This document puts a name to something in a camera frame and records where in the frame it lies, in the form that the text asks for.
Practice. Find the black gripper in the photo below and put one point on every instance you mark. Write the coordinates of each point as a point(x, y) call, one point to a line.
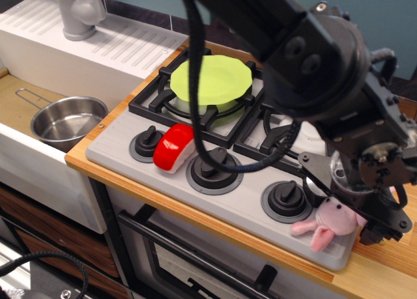
point(372, 185)

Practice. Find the pink stuffed rabbit toy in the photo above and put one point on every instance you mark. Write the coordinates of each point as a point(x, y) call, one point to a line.
point(332, 218)

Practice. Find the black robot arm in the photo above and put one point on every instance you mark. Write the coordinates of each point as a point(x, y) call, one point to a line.
point(317, 68)

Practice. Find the black right stove knob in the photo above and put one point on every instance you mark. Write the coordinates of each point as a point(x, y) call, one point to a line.
point(285, 202)

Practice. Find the black stove knob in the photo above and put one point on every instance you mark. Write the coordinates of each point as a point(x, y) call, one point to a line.
point(143, 145)
point(207, 180)
point(285, 202)

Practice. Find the black right burner grate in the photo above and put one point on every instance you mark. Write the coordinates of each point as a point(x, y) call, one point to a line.
point(266, 131)

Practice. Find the black burner grate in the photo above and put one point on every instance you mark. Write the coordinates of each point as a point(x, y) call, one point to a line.
point(266, 131)
point(219, 124)

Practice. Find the black left burner grate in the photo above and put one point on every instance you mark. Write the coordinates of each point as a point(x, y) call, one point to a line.
point(219, 124)

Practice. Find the black middle stove knob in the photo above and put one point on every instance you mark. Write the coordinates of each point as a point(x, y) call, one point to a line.
point(207, 180)

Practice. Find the grey toy stove top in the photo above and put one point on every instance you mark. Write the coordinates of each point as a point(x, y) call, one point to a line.
point(240, 207)

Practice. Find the toy oven door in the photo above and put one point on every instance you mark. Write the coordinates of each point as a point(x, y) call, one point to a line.
point(182, 261)

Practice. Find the light green plastic plate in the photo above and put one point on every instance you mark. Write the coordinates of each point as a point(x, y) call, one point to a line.
point(222, 79)

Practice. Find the red white sushi toy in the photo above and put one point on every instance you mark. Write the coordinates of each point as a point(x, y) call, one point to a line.
point(174, 148)

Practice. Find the black left stove knob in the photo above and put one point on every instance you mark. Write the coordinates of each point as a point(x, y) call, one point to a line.
point(143, 145)

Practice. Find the stainless steel pot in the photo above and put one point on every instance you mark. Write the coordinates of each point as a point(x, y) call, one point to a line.
point(64, 123)

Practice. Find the wooden drawer fronts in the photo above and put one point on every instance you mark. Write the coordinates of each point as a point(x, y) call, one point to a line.
point(35, 227)

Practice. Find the grey toy faucet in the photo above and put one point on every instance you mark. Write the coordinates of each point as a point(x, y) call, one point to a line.
point(80, 17)

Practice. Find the white toy sink unit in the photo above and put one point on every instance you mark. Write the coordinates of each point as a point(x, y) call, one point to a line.
point(108, 66)

